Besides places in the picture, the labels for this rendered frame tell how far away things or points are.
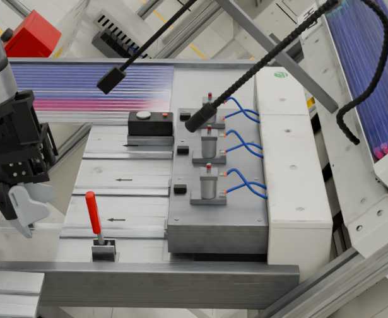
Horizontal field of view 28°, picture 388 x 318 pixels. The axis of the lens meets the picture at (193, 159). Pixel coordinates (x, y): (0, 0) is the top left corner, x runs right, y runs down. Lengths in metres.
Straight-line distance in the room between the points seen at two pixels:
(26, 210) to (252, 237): 0.31
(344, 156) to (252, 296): 0.23
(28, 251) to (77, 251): 0.60
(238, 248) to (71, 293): 0.23
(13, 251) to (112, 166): 0.44
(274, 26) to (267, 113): 1.17
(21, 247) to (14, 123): 0.68
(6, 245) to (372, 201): 0.89
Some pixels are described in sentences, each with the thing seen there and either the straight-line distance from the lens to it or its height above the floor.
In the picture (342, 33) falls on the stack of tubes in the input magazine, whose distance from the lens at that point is 1.34.
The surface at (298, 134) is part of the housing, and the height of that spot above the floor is 1.28.
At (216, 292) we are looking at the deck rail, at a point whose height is 1.12.
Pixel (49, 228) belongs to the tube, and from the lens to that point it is 1.14.
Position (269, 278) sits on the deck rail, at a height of 1.19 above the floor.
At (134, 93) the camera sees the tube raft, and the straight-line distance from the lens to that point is 1.50.
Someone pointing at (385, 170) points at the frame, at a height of 1.40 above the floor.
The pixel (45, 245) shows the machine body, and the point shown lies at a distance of 1.75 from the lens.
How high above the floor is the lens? 1.60
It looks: 22 degrees down
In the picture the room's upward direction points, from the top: 49 degrees clockwise
